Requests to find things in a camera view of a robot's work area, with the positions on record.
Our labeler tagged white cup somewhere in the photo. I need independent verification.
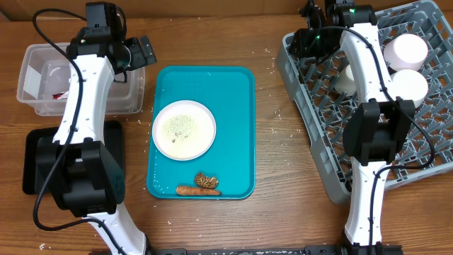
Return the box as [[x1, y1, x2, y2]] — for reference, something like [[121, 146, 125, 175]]
[[335, 64, 357, 96]]

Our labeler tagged red snack wrapper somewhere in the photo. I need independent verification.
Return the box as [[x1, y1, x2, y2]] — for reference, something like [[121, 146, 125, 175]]
[[52, 91, 69, 100]]

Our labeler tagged large white plate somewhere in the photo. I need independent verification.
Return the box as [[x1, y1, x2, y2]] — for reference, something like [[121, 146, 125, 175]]
[[151, 100, 217, 161]]

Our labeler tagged small pink plate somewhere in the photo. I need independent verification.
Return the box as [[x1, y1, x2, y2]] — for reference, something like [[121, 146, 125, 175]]
[[383, 33, 428, 71]]

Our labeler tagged pale green bowl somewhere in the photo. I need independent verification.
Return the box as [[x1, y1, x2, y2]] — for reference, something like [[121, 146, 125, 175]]
[[389, 69, 428, 108]]

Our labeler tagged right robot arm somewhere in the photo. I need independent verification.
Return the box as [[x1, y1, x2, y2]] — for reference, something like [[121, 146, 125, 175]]
[[289, 1, 415, 254]]

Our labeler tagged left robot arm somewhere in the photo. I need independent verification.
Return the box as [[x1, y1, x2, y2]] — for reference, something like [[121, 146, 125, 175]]
[[36, 1, 156, 254]]

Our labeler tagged grey dishwasher rack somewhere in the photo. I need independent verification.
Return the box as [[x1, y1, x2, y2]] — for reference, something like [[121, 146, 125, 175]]
[[277, 1, 452, 203]]

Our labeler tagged black plastic tray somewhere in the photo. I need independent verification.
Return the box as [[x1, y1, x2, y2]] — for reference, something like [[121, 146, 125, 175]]
[[22, 120, 125, 195]]

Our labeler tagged clear plastic bin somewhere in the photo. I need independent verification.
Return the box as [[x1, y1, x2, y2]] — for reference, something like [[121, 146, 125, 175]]
[[16, 44, 146, 116]]

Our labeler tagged teal plastic tray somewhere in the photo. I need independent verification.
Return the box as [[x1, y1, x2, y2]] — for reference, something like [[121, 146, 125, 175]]
[[146, 66, 256, 200]]

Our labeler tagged orange carrot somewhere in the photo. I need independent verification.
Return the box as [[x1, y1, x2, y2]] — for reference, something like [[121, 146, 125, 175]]
[[176, 186, 222, 196]]

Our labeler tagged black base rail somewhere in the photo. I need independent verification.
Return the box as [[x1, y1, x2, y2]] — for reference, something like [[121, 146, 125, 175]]
[[88, 244, 404, 255]]

